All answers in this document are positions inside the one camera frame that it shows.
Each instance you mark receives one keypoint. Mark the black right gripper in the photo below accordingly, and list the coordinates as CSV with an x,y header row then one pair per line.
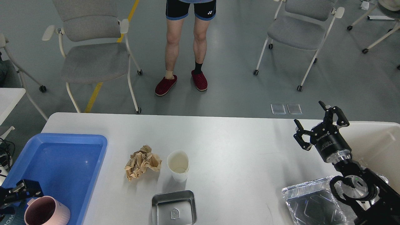
x,y
328,141

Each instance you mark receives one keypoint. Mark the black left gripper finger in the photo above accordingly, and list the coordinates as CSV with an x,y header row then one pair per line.
x,y
24,189

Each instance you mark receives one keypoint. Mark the pink ribbed mug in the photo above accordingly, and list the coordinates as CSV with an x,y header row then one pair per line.
x,y
46,210

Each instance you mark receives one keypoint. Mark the aluminium foil tray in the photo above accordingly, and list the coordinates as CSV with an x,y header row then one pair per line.
x,y
312,202

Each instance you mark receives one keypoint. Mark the white paper cup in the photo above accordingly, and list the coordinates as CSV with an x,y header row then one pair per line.
x,y
178,164

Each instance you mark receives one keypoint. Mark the square stainless steel tray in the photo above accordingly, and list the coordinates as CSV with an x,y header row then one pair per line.
x,y
174,208

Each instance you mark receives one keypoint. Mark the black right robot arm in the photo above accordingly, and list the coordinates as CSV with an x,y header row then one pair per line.
x,y
385,211

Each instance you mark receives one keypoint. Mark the dark teal mug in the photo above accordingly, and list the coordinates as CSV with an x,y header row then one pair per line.
x,y
16,218

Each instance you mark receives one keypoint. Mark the blue plastic tray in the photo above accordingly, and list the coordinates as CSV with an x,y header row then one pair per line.
x,y
65,165

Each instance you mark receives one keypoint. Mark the beige plastic bin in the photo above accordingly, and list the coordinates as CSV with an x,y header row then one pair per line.
x,y
376,145

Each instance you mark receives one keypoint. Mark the white side table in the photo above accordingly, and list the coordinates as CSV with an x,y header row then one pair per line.
x,y
9,97

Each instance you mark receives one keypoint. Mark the grey chair right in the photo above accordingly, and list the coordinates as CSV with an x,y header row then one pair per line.
x,y
302,24

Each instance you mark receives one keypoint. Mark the grey chair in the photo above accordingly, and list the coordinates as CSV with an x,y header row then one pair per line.
x,y
93,63
22,72
302,24

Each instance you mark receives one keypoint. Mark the grey chair far left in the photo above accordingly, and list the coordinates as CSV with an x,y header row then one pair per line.
x,y
22,72

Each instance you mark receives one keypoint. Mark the crumpled brown paper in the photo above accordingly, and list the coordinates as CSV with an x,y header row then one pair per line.
x,y
140,161

